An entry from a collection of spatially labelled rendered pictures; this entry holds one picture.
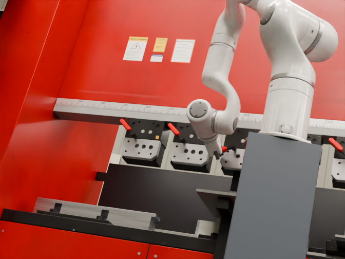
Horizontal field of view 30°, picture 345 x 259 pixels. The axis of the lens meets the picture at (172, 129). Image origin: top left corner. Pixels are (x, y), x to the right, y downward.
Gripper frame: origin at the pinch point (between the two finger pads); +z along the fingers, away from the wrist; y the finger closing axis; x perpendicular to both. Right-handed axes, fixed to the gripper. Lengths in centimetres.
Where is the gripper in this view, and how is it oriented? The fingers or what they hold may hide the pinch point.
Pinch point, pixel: (217, 149)
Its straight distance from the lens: 235.0
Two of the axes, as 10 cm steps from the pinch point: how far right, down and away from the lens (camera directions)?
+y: 1.4, 8.7, -4.8
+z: 2.6, 4.4, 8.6
